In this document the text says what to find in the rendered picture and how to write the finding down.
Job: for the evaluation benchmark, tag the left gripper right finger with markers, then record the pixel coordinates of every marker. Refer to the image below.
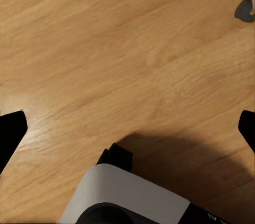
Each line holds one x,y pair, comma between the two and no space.
247,127

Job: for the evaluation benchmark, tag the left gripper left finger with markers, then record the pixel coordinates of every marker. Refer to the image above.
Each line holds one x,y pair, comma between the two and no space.
13,127

